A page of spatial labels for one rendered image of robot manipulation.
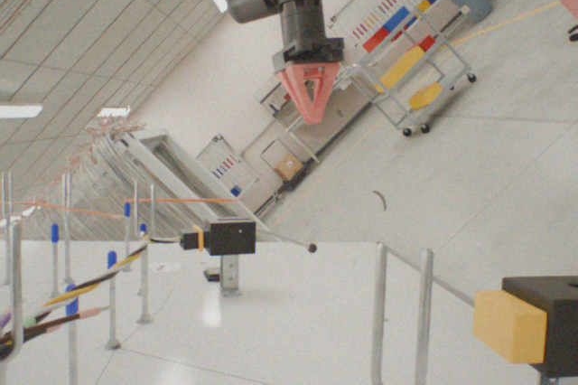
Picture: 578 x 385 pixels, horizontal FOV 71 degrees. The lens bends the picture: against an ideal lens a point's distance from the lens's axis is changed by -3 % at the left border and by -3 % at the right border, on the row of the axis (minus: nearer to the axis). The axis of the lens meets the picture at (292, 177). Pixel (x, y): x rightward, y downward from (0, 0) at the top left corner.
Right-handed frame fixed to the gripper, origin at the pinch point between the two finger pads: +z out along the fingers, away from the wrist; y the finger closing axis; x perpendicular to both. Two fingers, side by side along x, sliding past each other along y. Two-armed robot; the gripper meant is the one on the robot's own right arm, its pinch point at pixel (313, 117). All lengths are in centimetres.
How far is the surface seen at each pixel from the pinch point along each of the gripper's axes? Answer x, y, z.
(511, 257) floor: 126, -87, 70
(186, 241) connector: -18.7, 2.4, 12.7
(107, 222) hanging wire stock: -34, -67, 20
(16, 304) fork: -27.6, 32.8, 6.8
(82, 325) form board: -30.2, 7.9, 17.7
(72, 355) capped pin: -28.2, 22.9, 13.8
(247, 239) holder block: -11.5, 2.6, 13.7
